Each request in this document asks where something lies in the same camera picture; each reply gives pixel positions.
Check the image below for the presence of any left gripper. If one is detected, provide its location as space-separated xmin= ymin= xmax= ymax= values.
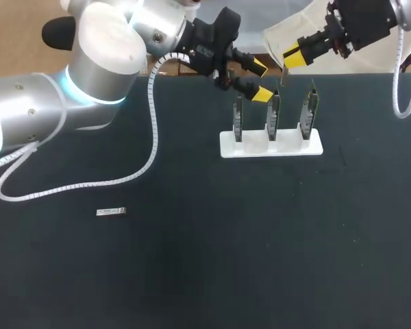
xmin=180 ymin=8 xmax=275 ymax=103

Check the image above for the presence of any white stand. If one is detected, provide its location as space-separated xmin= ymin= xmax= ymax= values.
xmin=219 ymin=122 xmax=325 ymax=159

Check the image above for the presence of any white cable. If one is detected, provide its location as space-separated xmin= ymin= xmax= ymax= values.
xmin=391 ymin=25 xmax=411 ymax=120
xmin=0 ymin=51 xmax=195 ymax=204

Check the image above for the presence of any small metal optical module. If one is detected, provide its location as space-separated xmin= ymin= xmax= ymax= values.
xmin=96 ymin=206 xmax=128 ymax=217

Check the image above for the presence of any small circuit board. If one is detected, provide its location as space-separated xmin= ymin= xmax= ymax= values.
xmin=266 ymin=88 xmax=282 ymax=143
xmin=300 ymin=78 xmax=321 ymax=141
xmin=233 ymin=95 xmax=245 ymax=143

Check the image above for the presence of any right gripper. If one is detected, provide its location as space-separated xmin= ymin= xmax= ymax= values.
xmin=282 ymin=0 xmax=399 ymax=69

